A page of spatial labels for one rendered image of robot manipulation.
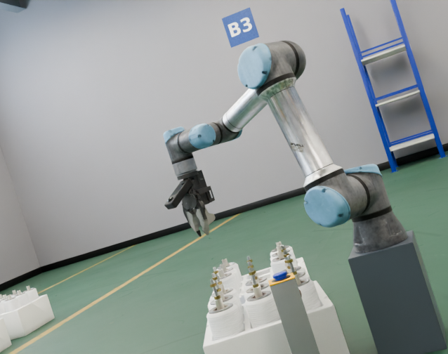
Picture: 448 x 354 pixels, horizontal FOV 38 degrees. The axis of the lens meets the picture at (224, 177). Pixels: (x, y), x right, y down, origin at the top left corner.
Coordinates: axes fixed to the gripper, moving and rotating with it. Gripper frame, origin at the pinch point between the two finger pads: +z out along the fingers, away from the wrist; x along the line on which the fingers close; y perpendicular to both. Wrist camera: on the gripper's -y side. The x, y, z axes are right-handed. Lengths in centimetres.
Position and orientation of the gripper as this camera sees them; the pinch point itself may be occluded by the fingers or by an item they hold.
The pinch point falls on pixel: (201, 232)
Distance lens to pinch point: 212.9
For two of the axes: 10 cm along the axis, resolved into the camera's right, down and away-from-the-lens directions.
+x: -6.5, 2.0, 7.3
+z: 3.1, 9.5, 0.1
